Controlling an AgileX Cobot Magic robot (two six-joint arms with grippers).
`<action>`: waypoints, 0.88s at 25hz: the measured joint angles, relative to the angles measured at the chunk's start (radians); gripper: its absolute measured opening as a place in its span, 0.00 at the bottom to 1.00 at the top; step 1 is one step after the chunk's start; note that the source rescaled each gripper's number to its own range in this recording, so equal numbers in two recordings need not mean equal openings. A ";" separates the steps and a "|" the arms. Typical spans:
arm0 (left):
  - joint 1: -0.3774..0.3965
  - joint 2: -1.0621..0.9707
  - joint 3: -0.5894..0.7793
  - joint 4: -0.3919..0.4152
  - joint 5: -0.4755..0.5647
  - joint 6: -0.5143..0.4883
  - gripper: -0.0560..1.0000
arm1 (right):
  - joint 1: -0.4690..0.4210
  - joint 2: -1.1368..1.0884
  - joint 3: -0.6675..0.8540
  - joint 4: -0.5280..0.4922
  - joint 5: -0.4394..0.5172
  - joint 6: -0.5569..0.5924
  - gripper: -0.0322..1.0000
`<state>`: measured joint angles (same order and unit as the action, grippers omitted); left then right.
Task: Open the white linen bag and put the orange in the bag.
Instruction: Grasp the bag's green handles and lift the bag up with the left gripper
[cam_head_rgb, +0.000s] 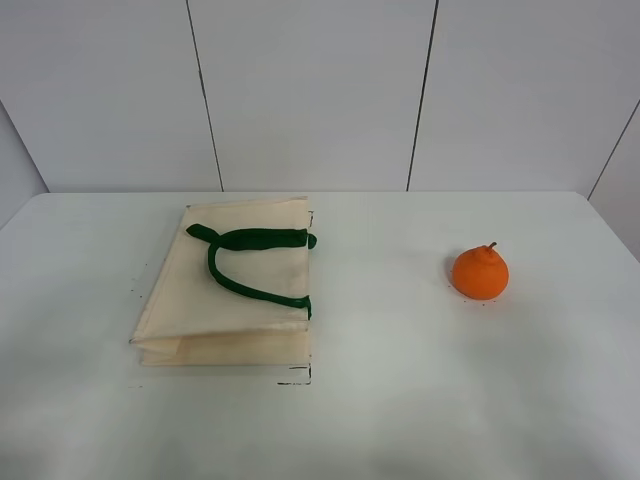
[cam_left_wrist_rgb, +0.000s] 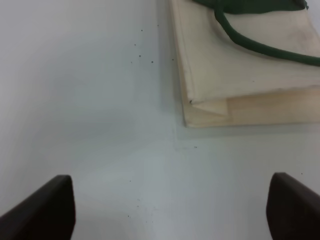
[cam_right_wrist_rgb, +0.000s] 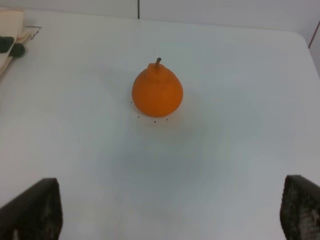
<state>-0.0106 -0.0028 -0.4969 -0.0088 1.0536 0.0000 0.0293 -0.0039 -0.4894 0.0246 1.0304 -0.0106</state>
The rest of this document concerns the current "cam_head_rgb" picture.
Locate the cream linen bag green handles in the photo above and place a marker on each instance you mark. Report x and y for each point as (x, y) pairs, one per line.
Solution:
(233, 289)

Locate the orange with stem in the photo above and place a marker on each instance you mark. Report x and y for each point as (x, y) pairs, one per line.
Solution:
(480, 273)

